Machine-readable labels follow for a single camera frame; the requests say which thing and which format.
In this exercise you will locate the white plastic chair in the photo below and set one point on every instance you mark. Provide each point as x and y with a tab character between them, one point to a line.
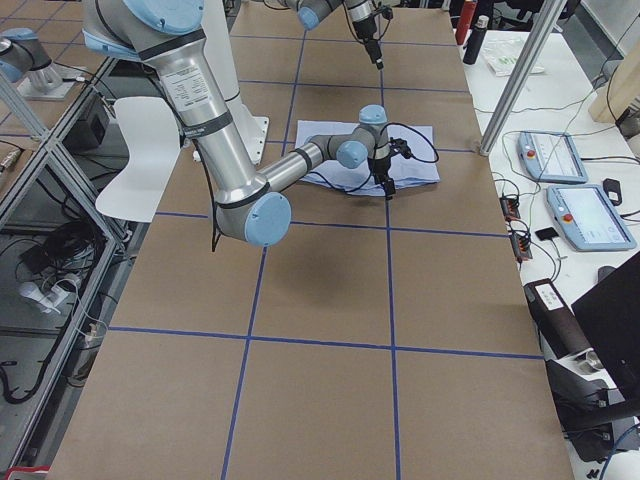
151	135

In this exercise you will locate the teach pendant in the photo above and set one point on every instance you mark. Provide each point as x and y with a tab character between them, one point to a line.
551	157
587	218

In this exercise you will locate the plastic bag with green print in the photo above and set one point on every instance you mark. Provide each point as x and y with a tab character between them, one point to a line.
502	55

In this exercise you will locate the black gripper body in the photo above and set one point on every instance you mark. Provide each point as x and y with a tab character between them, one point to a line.
366	35
381	167

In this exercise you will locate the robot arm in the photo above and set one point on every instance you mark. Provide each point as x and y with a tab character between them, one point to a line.
361	16
248	203

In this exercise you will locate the red bottle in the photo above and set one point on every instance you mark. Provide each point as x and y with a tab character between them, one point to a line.
464	20

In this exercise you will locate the blue striped button shirt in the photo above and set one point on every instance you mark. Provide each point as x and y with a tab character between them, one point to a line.
405	172

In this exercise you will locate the white power strip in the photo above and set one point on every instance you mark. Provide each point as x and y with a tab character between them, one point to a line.
46	302

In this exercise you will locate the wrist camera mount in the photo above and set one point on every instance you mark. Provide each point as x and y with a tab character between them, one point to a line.
385	11
399	146

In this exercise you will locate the lower orange terminal board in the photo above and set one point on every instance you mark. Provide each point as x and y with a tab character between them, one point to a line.
521	246

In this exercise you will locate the orange terminal board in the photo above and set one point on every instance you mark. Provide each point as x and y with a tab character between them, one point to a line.
510	207
521	246

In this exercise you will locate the upper teach pendant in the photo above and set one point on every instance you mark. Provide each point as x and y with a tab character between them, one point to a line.
551	157

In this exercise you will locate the grey aluminium frame post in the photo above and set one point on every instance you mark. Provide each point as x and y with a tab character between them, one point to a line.
533	46

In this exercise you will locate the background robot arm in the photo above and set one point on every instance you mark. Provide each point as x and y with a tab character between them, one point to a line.
26	63

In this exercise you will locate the black monitor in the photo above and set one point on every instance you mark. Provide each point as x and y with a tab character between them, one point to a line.
608	315

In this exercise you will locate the black water bottle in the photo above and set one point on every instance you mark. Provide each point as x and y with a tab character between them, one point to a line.
475	40

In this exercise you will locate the black box under table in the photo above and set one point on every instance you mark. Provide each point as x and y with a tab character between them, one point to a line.
89	129

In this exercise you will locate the lower teach pendant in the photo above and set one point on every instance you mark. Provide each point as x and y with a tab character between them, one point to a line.
587	218

